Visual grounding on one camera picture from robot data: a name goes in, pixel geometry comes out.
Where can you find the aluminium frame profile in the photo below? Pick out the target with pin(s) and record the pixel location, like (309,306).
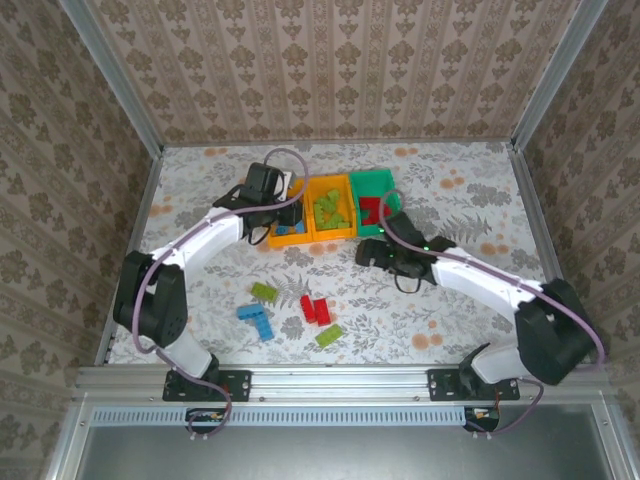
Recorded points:
(620,445)
(65,445)

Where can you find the blue lego brick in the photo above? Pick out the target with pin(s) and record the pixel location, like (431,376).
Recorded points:
(264,328)
(284,230)
(300,226)
(251,311)

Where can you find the small green lego brick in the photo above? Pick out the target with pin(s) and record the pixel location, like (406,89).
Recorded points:
(344,225)

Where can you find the green plastic bin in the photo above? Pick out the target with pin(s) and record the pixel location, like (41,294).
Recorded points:
(372,180)

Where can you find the aluminium corner post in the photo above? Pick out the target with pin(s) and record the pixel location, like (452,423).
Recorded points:
(116,75)
(556,75)

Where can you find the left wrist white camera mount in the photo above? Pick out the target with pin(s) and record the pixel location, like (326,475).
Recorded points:
(287,187)

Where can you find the aluminium side rail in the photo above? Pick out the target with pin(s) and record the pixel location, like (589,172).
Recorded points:
(531,200)
(138,225)

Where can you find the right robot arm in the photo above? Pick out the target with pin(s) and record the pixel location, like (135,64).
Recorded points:
(550,330)

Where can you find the aluminium base beam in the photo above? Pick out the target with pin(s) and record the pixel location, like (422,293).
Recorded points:
(340,382)

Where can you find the grey metal sheet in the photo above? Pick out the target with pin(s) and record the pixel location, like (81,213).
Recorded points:
(325,455)

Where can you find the orange plastic bin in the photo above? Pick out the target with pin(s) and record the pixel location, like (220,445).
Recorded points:
(290,241)
(332,235)

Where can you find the red lego brick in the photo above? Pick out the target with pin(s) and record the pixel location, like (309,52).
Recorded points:
(308,309)
(384,212)
(321,311)
(367,218)
(370,203)

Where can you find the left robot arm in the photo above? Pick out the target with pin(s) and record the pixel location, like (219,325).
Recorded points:
(150,300)

